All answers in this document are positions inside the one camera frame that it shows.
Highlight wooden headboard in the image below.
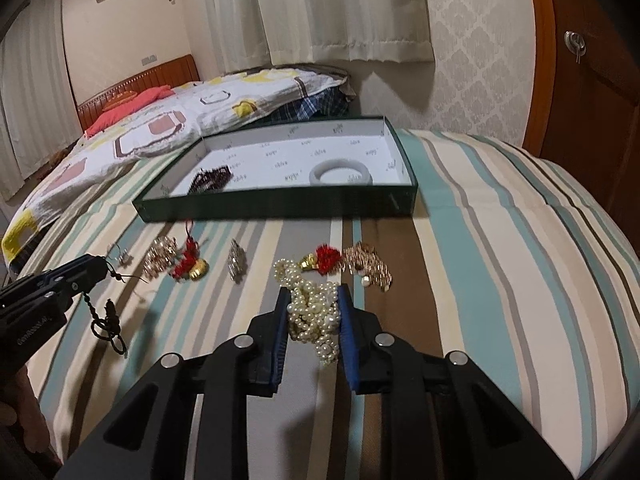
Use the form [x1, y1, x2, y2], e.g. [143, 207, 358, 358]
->
[76, 54, 201, 133]

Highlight white pearl necklace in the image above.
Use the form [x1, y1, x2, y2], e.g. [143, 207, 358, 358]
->
[273, 257, 346, 366]

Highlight white shallow tray box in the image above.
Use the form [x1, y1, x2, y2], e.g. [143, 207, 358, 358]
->
[132, 115, 418, 224]

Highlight person's left hand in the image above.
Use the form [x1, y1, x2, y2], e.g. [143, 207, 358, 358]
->
[0, 370, 55, 463]

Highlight sheer white curtain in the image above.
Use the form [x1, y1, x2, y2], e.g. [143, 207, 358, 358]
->
[200, 0, 281, 73]

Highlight wooden door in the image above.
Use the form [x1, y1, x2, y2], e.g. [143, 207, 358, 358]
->
[522, 0, 640, 256]

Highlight blue plaid cloth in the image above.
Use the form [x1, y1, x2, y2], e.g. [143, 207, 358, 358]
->
[252, 87, 358, 123]

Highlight red pillow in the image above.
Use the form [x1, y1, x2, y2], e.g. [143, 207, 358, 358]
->
[84, 86, 173, 138]

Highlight metal door lock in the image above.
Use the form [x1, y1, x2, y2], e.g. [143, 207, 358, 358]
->
[564, 31, 586, 63]

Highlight black cord pendant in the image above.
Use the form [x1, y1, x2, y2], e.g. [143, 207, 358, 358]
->
[90, 260, 146, 358]

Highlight white patterned quilt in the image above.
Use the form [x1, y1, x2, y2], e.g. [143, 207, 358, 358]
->
[0, 63, 351, 266]

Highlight small silver ring charm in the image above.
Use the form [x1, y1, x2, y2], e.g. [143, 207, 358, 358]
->
[106, 242, 135, 267]

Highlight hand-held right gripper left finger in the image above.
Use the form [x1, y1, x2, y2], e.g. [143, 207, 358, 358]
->
[52, 287, 296, 480]

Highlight white jade bangle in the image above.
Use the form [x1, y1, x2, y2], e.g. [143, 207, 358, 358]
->
[308, 162, 369, 187]

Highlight beige window curtain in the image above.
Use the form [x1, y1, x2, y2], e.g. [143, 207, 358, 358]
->
[250, 0, 436, 66]

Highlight dark red bead bracelet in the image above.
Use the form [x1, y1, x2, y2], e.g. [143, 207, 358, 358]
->
[187, 164, 235, 196]

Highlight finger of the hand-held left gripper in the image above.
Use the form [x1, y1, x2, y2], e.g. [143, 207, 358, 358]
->
[15, 254, 108, 283]
[42, 272, 108, 311]

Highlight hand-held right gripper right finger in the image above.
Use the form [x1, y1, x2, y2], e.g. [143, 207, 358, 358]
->
[336, 284, 573, 480]

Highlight long pleated white curtain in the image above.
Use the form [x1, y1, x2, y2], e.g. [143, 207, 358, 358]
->
[0, 0, 86, 201]

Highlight small red tassel gold charm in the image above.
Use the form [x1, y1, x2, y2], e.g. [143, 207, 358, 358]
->
[299, 244, 343, 275]

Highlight gold brooch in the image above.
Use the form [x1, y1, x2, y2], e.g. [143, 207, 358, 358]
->
[142, 235, 180, 281]

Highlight large red tassel gold charm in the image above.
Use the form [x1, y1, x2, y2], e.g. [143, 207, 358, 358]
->
[170, 220, 211, 281]

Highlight silver brooch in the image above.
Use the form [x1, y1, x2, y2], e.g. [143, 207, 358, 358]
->
[227, 239, 247, 281]

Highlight striped blanket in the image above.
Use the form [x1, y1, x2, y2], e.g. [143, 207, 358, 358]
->
[0, 127, 640, 480]

